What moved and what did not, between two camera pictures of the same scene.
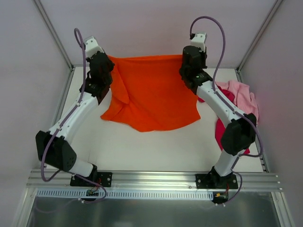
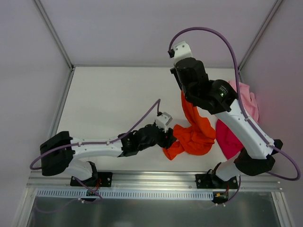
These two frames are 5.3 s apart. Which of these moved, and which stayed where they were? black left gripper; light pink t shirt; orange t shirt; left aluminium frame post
Moved: black left gripper; orange t shirt
Stayed: light pink t shirt; left aluminium frame post
